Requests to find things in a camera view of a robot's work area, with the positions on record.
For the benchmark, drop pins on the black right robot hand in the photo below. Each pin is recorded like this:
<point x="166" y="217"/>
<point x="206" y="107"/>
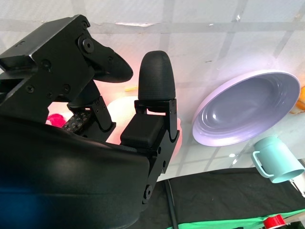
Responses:
<point x="71" y="171"/>

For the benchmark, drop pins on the pink plush doll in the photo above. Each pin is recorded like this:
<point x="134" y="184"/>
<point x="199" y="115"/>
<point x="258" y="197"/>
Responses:
<point x="119" y="112"/>

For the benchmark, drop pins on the lavender round plate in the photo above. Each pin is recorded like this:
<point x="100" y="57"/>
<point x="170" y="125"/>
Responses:
<point x="238" y="112"/>

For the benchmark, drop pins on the black backdrop cloth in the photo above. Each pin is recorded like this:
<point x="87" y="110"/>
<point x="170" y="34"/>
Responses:
<point x="226" y="195"/>

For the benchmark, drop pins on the green cloth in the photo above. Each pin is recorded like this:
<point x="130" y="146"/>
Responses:
<point x="226" y="225"/>

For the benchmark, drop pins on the red tape roll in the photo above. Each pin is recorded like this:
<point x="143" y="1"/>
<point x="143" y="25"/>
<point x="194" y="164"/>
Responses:
<point x="274" y="221"/>

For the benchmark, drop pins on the orange white striped pumpkin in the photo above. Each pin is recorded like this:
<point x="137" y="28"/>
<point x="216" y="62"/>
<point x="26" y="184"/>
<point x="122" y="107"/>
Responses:
<point x="301" y="102"/>

